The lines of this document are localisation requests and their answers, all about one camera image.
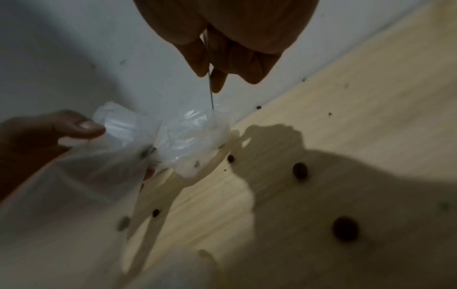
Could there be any metal spoon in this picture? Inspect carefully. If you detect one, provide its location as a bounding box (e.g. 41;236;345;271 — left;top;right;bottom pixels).
199;29;216;111

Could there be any person's left hand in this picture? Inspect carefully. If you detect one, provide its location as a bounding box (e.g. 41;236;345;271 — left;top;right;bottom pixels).
0;109;107;201

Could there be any person's right hand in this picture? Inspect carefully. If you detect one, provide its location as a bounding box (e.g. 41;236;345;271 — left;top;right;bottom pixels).
133;0;318;94

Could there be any translucent plastic bowl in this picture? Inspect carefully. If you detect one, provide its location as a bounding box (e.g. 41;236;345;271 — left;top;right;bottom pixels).
153;102;237;179

